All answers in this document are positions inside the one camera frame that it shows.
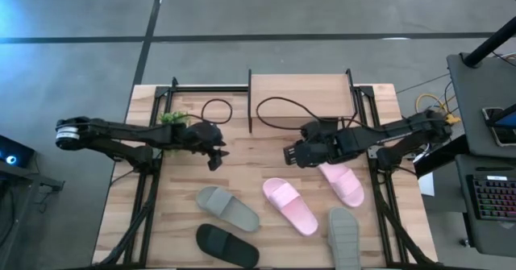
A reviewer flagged black device with blue light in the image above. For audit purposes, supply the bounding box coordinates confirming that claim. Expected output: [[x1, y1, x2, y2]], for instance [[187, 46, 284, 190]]
[[0, 135, 35, 168]]

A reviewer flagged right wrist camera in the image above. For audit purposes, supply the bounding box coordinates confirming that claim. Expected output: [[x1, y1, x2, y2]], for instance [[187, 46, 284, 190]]
[[300, 119, 323, 142]]

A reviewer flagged black desk support bar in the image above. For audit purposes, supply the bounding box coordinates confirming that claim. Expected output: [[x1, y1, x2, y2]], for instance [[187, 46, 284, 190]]
[[413, 135, 468, 178]]

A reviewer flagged wooden shelf with black legs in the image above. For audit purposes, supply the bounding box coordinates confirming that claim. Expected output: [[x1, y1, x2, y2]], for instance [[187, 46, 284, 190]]
[[247, 68, 360, 135]]

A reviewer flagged black pole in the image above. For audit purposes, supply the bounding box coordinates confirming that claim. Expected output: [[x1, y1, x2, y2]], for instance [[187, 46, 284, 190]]
[[461, 15, 516, 68]]

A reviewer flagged pink slide sandal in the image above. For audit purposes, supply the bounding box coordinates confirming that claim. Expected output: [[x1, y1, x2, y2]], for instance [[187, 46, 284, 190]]
[[261, 177, 319, 237], [318, 161, 366, 209]]

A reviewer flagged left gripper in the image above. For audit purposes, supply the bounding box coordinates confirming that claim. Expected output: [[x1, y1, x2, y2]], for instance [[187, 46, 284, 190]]
[[184, 120, 231, 172]]

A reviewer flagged grey side table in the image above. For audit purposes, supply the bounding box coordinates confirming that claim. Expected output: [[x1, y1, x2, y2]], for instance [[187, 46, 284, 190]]
[[455, 155, 516, 259]]

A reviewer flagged green artificial potted plant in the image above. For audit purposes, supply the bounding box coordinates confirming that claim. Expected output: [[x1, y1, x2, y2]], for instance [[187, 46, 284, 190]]
[[158, 110, 191, 157]]

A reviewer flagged grey slide sandal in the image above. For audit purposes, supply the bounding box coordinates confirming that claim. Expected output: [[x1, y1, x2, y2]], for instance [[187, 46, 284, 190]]
[[327, 206, 361, 270], [195, 185, 261, 233]]

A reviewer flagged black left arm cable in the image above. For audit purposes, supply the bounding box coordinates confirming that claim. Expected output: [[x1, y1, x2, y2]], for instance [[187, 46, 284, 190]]
[[189, 98, 234, 126]]

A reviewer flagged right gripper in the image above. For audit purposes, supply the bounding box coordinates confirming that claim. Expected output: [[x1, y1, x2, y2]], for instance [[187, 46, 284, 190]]
[[283, 131, 347, 169]]

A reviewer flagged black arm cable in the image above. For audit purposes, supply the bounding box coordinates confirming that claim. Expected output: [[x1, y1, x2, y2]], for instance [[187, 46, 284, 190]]
[[256, 96, 360, 132], [189, 98, 234, 126]]

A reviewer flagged backlit black keyboard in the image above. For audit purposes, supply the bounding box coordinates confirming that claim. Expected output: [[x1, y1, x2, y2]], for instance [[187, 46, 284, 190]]
[[467, 174, 516, 222]]

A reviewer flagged yellow cable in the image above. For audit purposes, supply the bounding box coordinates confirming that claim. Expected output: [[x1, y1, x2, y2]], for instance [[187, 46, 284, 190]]
[[414, 93, 460, 126]]

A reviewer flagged black smartphone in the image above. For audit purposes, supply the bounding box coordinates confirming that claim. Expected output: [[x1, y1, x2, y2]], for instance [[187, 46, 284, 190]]
[[482, 106, 516, 147]]

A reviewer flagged black aluminium rig frame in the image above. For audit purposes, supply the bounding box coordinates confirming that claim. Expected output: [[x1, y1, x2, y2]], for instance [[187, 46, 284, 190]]
[[94, 76, 440, 269]]

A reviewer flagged white paper sheet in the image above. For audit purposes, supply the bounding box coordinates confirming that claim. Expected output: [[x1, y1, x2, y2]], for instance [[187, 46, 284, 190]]
[[418, 172, 435, 197]]

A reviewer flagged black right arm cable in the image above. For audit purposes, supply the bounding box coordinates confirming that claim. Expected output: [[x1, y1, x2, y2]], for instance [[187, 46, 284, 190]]
[[256, 96, 360, 132]]

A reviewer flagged grey desk top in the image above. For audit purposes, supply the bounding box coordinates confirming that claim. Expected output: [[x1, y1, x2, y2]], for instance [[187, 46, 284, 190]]
[[446, 52, 516, 158]]

